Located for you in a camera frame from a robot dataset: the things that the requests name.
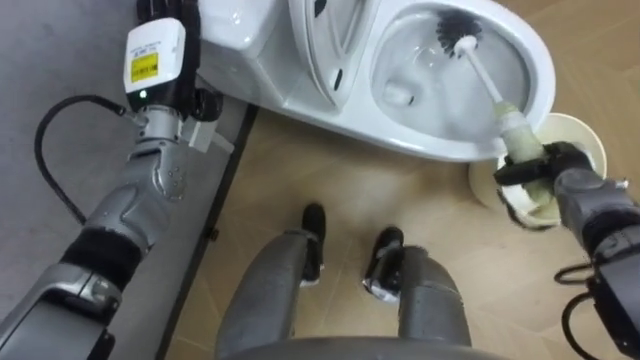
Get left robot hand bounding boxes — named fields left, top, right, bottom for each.
left=123, top=0, right=225, bottom=124

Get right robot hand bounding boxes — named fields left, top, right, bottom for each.
left=493, top=141, right=596, bottom=232

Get white toilet brush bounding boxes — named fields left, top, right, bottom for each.
left=434, top=8, right=559, bottom=221

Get cream waste bin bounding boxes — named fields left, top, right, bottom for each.
left=467, top=112, right=608, bottom=212

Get white toilet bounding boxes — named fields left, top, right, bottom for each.
left=197, top=0, right=558, bottom=164

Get robot legs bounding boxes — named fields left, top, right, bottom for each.
left=214, top=201, right=473, bottom=359

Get white wall outlet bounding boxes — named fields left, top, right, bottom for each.
left=181, top=118, right=235, bottom=156

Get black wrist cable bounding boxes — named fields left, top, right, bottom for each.
left=553, top=261, right=602, bottom=360
left=33, top=94, right=137, bottom=227

